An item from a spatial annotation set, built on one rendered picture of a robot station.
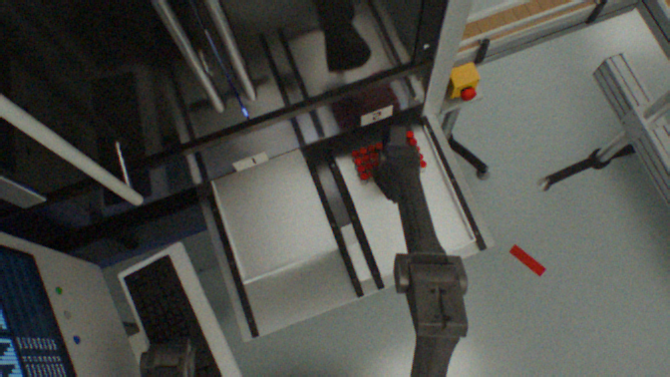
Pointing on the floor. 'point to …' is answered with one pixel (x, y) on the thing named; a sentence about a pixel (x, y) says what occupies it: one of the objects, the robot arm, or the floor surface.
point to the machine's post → (445, 54)
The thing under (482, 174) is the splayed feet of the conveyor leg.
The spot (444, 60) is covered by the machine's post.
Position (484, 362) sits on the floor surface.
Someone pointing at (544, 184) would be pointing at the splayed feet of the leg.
